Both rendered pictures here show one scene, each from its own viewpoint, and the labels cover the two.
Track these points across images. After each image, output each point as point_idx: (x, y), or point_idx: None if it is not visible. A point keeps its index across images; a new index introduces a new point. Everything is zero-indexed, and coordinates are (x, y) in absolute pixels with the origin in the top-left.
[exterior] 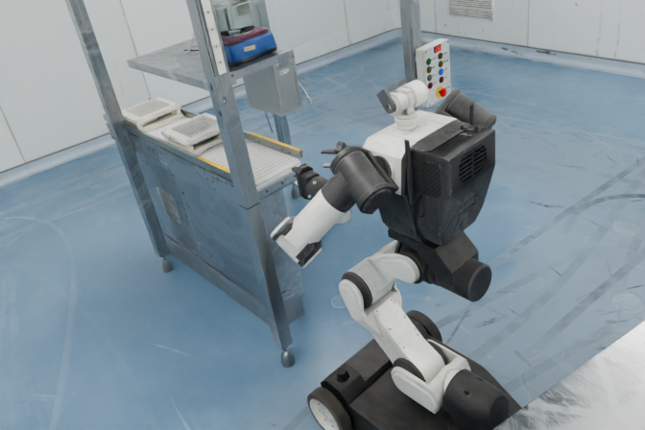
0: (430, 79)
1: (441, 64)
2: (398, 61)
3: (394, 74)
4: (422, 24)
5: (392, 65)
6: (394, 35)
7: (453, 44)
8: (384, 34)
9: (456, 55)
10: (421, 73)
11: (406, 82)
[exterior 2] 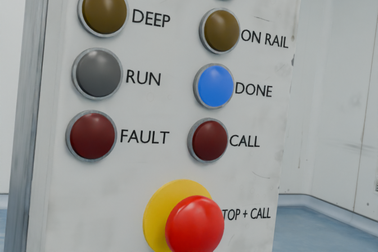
0: (97, 82)
1: (226, 36)
2: (291, 230)
3: (277, 243)
4: (338, 196)
5: (280, 232)
6: (300, 202)
7: (374, 232)
8: (287, 195)
9: (376, 246)
10: (55, 31)
11: (17, 106)
